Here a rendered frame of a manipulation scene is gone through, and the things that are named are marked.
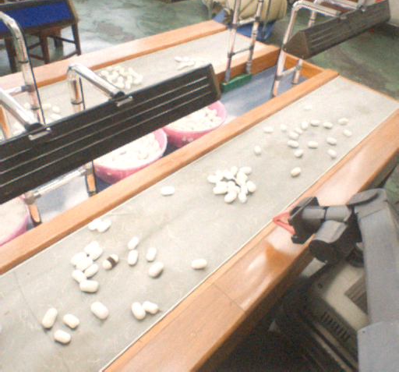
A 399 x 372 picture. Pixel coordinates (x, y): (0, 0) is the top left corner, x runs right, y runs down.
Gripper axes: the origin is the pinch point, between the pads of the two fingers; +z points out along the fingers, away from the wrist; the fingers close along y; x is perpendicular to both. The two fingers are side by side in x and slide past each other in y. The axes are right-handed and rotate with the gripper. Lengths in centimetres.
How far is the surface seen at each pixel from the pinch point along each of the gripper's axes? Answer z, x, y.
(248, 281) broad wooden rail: 0.2, 6.9, 14.6
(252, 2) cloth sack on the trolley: 165, -103, -255
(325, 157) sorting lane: 9.2, 0.0, -41.8
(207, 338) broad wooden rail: -1.1, 8.6, 29.6
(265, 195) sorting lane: 12.0, -1.1, -12.1
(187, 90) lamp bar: -1.0, -34.7, 10.9
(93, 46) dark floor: 261, -123, -125
